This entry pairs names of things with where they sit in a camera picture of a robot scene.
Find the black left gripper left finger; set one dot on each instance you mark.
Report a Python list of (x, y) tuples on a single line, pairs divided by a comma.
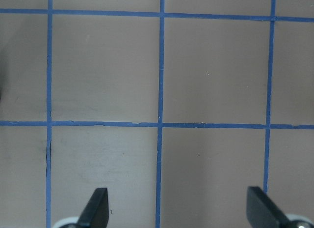
[(96, 212)]

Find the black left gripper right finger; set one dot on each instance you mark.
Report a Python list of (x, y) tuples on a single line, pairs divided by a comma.
[(262, 212)]

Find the brown paper table mat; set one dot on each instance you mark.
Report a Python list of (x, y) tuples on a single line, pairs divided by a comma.
[(175, 106)]

